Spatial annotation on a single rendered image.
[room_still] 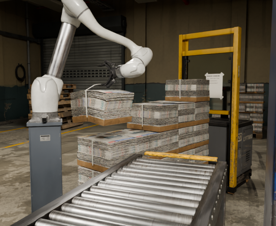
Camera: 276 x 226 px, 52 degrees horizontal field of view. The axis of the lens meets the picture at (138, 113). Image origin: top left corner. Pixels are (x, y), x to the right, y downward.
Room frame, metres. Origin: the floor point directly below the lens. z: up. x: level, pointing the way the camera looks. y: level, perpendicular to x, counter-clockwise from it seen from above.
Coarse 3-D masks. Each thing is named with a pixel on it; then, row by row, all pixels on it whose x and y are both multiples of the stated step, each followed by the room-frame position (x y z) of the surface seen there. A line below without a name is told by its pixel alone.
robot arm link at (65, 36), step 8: (64, 16) 1.96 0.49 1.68; (72, 16) 1.94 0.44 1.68; (64, 24) 1.97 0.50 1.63; (72, 24) 1.97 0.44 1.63; (64, 32) 1.96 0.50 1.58; (72, 32) 1.99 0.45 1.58; (56, 40) 1.99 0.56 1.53; (64, 40) 1.96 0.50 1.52; (72, 40) 2.01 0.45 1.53; (56, 48) 1.96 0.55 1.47; (64, 48) 1.96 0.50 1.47; (56, 56) 1.95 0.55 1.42; (64, 56) 1.97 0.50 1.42; (56, 64) 1.95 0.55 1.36; (64, 64) 1.99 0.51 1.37; (48, 72) 1.95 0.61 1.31; (56, 72) 1.95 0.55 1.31; (56, 80) 1.94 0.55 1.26
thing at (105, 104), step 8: (96, 96) 1.97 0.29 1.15; (104, 96) 1.91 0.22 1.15; (112, 96) 1.95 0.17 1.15; (120, 96) 2.00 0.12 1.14; (128, 96) 2.07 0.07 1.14; (96, 104) 1.96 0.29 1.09; (104, 104) 1.91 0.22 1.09; (112, 104) 1.97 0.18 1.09; (120, 104) 2.02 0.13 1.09; (128, 104) 2.10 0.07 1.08; (96, 112) 1.96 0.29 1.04; (104, 112) 1.92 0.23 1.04; (112, 112) 1.98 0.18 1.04; (120, 112) 2.03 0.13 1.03; (128, 112) 2.10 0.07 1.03
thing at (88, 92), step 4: (84, 92) 2.05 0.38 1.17; (88, 92) 2.02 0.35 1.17; (84, 96) 2.05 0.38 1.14; (88, 96) 2.03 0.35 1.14; (84, 100) 2.05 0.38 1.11; (88, 100) 2.02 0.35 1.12; (88, 104) 2.02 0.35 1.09; (84, 108) 2.04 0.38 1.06; (88, 108) 2.02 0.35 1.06; (88, 112) 2.01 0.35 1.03
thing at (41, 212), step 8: (128, 160) 1.58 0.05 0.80; (112, 168) 1.42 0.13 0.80; (120, 168) 1.43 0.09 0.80; (96, 176) 1.29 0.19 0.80; (104, 176) 1.29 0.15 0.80; (88, 184) 1.18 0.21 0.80; (96, 184) 1.20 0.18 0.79; (72, 192) 1.08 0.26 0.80; (80, 192) 1.09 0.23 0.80; (56, 200) 1.00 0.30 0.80; (64, 200) 1.00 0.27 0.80; (40, 208) 0.94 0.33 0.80; (48, 208) 0.94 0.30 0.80; (56, 208) 0.95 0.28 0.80; (32, 216) 0.88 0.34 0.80; (40, 216) 0.88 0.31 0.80; (16, 224) 0.82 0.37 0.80; (24, 224) 0.82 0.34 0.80; (32, 224) 0.84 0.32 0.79
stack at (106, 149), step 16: (192, 128) 2.79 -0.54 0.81; (80, 144) 2.16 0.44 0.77; (96, 144) 2.03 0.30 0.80; (112, 144) 1.95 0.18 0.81; (128, 144) 2.08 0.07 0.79; (144, 144) 2.23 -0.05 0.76; (160, 144) 2.39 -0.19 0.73; (176, 144) 2.56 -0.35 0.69; (96, 160) 2.03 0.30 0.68; (112, 160) 1.96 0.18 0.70; (176, 160) 2.55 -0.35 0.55; (192, 160) 2.78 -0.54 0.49; (80, 176) 2.17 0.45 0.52
